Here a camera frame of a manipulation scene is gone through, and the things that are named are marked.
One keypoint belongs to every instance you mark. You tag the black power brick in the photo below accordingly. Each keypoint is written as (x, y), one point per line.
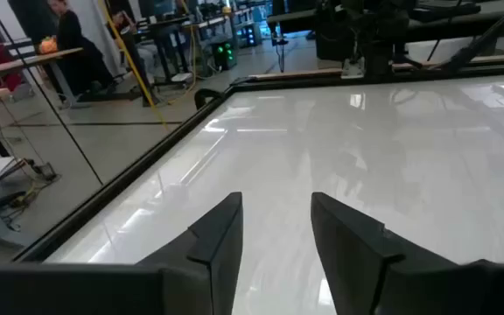
(45, 171)

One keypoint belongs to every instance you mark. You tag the computer with green lights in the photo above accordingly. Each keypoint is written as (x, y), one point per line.
(223, 54)

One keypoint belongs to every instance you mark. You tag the person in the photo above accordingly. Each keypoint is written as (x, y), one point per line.
(77, 48)
(125, 32)

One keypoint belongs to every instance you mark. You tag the black metal table frame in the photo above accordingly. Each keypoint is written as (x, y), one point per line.
(116, 188)

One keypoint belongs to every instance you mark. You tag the black curved corner bracket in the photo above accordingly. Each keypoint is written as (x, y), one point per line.
(199, 94)

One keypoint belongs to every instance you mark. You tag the thin black rod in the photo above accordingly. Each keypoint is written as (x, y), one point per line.
(44, 92)

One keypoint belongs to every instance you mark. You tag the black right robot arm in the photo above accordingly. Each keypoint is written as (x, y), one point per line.
(366, 39)

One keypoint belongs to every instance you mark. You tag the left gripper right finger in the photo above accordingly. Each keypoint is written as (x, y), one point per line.
(348, 254)

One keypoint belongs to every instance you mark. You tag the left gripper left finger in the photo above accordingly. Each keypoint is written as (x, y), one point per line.
(223, 245)

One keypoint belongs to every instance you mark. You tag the black standing desk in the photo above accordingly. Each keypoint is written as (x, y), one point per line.
(164, 26)

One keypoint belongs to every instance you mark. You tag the orange round object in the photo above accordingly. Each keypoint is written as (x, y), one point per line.
(48, 46)

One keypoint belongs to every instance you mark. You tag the wooden table with grey leg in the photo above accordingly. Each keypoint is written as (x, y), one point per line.
(37, 58)

